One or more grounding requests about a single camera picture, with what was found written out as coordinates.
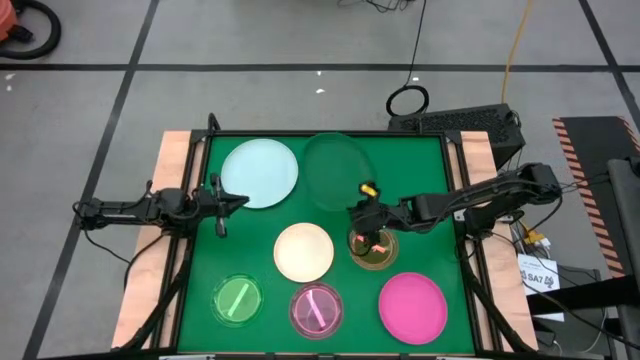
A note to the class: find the black metal beam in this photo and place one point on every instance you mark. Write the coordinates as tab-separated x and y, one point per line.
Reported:
585	295

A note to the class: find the green table mat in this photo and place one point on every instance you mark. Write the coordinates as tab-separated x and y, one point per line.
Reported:
425	165

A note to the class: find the wrist camera with yellow tape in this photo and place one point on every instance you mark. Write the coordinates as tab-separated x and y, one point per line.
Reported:
368	189

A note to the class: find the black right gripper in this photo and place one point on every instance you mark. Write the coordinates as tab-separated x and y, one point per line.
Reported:
372	215

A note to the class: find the black metal table frame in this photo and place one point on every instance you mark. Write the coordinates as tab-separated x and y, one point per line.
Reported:
325	133

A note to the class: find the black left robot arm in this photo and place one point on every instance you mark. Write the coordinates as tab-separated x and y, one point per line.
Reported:
125	207

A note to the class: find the light blue large plate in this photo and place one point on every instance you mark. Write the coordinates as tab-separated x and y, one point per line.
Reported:
260	170

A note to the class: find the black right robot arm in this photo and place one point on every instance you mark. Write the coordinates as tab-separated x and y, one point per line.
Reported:
500	192

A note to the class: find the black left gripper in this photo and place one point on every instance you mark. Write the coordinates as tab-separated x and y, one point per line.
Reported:
215	205

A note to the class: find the orange transparent small plate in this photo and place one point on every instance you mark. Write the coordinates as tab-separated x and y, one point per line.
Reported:
389	260

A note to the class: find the hazard-striped black floor mat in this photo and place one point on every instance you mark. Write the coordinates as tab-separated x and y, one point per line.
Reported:
595	140

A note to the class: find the white paper label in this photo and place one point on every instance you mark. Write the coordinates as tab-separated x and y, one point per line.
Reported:
537	272

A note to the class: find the orange vacuum cleaner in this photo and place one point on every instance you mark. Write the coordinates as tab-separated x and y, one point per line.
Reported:
6	20

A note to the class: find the dark green large plate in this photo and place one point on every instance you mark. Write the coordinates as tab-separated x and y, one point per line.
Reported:
332	170

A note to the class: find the yellow plug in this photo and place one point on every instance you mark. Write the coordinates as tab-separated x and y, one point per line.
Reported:
534	237

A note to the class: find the pink transparent small plate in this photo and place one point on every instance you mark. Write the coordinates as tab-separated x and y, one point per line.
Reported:
316	310

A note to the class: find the black computer case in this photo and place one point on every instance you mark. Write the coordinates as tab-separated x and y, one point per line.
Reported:
460	122

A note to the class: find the cream plastic plate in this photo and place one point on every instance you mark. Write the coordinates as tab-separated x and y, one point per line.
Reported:
303	252

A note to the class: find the pink opaque plate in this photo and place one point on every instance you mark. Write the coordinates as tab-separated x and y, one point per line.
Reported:
412	308

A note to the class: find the green transparent small plate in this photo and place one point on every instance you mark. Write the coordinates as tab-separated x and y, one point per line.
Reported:
237	300

